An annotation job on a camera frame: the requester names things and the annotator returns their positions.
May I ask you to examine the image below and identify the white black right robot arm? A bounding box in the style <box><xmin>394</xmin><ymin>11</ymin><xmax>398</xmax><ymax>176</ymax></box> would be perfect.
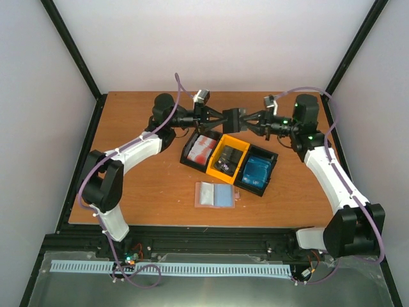
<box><xmin>239</xmin><ymin>94</ymin><xmax>385</xmax><ymax>264</ymax></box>

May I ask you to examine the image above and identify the right connector with wires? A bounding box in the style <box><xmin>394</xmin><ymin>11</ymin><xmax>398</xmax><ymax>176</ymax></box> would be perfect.
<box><xmin>301</xmin><ymin>250</ymin><xmax>320</xmax><ymax>281</ymax></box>

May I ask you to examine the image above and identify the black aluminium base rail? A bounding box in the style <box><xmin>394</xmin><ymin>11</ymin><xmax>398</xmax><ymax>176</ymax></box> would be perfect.
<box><xmin>40</xmin><ymin>224</ymin><xmax>324</xmax><ymax>264</ymax></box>

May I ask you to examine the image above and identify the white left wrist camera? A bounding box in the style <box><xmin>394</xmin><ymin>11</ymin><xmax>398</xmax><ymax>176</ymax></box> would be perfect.
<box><xmin>193</xmin><ymin>89</ymin><xmax>210</xmax><ymax>106</ymax></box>

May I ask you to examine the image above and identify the black frame post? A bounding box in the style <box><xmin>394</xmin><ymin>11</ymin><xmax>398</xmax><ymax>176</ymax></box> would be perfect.
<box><xmin>40</xmin><ymin>0</ymin><xmax>103</xmax><ymax>96</ymax></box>
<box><xmin>325</xmin><ymin>0</ymin><xmax>389</xmax><ymax>95</ymax></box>

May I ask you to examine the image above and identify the red white card stack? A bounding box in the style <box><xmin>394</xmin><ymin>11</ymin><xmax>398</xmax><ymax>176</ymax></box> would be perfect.
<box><xmin>187</xmin><ymin>135</ymin><xmax>217</xmax><ymax>166</ymax></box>

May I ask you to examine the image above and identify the yellow card bin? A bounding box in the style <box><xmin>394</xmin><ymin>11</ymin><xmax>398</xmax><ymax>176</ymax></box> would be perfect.
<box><xmin>205</xmin><ymin>134</ymin><xmax>250</xmax><ymax>185</ymax></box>

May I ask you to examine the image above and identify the light blue slotted cable duct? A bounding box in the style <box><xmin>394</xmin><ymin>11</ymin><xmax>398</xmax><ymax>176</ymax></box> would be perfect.
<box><xmin>49</xmin><ymin>260</ymin><xmax>291</xmax><ymax>279</ymax></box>

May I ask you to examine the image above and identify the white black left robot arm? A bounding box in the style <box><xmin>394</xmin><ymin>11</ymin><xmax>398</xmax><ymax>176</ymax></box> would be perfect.
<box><xmin>77</xmin><ymin>90</ymin><xmax>226</xmax><ymax>258</ymax></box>

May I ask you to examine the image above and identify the black credit card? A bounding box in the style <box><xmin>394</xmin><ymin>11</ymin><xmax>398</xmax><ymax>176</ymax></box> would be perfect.
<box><xmin>222</xmin><ymin>108</ymin><xmax>247</xmax><ymax>134</ymax></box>

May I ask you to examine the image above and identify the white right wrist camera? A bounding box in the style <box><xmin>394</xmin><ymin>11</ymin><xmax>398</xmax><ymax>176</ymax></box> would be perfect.
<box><xmin>263</xmin><ymin>95</ymin><xmax>278</xmax><ymax>116</ymax></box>

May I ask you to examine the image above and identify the black left frame post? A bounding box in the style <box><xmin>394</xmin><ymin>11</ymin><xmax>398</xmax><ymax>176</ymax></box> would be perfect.
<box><xmin>40</xmin><ymin>0</ymin><xmax>103</xmax><ymax>96</ymax></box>

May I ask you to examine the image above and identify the metal base plate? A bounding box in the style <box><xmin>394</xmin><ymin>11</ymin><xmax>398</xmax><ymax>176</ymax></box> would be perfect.
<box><xmin>25</xmin><ymin>252</ymin><xmax>401</xmax><ymax>306</ymax></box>

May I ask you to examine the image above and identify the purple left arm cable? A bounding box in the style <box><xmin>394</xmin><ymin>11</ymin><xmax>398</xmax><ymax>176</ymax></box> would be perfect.
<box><xmin>77</xmin><ymin>72</ymin><xmax>196</xmax><ymax>288</ymax></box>

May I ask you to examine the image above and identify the left electronics board with wires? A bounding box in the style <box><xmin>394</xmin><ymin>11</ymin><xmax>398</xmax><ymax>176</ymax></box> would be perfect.
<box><xmin>124</xmin><ymin>243</ymin><xmax>144</xmax><ymax>265</ymax></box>

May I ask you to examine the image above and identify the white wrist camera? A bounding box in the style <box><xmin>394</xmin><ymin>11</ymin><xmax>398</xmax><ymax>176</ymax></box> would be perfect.
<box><xmin>263</xmin><ymin>95</ymin><xmax>278</xmax><ymax>116</ymax></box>
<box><xmin>193</xmin><ymin>89</ymin><xmax>210</xmax><ymax>106</ymax></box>

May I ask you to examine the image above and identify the black right frame post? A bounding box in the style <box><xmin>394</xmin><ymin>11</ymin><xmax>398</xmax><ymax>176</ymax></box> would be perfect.
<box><xmin>325</xmin><ymin>0</ymin><xmax>389</xmax><ymax>95</ymax></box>

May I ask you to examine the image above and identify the black card stack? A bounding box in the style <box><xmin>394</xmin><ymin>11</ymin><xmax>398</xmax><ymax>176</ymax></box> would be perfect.
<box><xmin>213</xmin><ymin>146</ymin><xmax>243</xmax><ymax>177</ymax></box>

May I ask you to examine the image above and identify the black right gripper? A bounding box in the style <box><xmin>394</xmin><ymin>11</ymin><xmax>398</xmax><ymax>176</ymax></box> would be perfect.
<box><xmin>239</xmin><ymin>106</ymin><xmax>299</xmax><ymax>141</ymax></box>

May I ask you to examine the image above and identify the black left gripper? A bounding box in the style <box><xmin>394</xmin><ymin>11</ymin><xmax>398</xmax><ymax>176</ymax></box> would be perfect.
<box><xmin>167</xmin><ymin>101</ymin><xmax>226</xmax><ymax>134</ymax></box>

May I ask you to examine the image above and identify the blue card stack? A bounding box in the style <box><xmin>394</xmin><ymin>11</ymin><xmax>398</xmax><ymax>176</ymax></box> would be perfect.
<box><xmin>242</xmin><ymin>155</ymin><xmax>272</xmax><ymax>189</ymax></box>

